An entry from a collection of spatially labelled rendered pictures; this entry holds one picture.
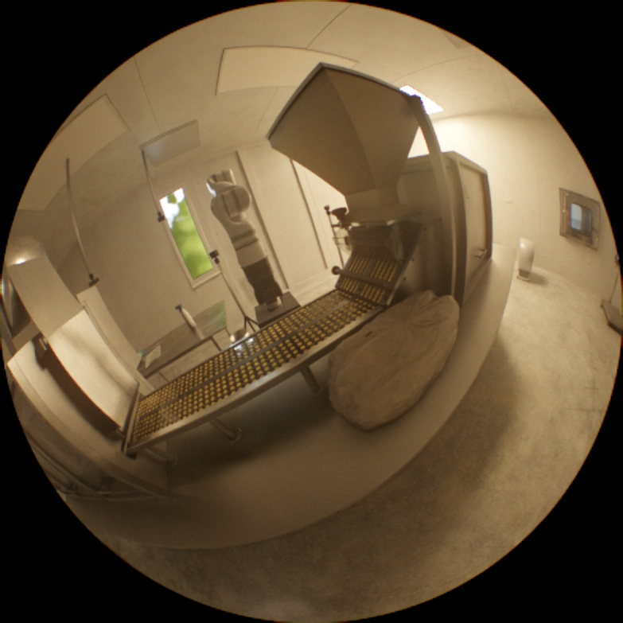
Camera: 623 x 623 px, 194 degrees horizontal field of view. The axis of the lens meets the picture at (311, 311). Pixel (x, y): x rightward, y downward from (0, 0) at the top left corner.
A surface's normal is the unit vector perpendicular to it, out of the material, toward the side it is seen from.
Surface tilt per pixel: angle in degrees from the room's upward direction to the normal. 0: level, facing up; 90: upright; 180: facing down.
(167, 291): 90
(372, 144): 114
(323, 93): 118
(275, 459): 0
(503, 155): 90
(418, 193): 90
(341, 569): 0
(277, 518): 0
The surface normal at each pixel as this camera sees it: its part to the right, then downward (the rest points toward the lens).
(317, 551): -0.30, -0.81
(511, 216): -0.84, 0.47
